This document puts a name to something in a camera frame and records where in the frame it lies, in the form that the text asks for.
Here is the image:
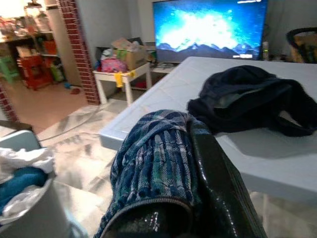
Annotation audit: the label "red plastic stools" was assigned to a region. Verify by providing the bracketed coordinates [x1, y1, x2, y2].
[18, 41, 62, 90]

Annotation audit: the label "blue garment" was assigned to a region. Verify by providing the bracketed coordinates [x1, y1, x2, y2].
[0, 166, 49, 209]

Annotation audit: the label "light blue folding table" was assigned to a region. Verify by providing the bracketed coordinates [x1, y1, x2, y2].
[99, 56, 317, 224]

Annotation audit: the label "white garment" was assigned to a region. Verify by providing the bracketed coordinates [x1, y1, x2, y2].
[0, 147, 56, 179]

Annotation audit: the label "grey laundry bin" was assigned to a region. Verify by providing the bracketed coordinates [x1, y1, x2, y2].
[0, 171, 85, 238]

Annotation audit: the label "brown cardboard box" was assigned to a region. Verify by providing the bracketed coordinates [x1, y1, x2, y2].
[111, 37, 148, 71]

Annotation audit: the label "black round-rimmed seat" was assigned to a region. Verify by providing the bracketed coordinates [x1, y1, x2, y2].
[286, 27, 317, 64]

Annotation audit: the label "pink kids bag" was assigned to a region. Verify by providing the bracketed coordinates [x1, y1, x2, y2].
[100, 58, 128, 74]

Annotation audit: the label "yellow cloth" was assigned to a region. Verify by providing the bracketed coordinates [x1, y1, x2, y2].
[114, 69, 137, 88]

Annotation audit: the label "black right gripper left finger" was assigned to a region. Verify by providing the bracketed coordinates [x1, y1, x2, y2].
[100, 198, 198, 238]

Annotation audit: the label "small white side table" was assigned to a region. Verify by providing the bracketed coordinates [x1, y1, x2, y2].
[93, 61, 152, 106]

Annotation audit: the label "black garment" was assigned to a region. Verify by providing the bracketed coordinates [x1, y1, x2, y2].
[187, 64, 317, 137]

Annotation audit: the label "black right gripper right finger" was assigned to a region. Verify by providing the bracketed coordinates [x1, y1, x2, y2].
[187, 118, 269, 238]

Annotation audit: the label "flat screen television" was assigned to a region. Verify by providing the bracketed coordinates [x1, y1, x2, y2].
[151, 0, 269, 64]

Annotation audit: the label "blue plaid shirt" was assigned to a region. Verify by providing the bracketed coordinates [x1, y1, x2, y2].
[93, 109, 216, 238]

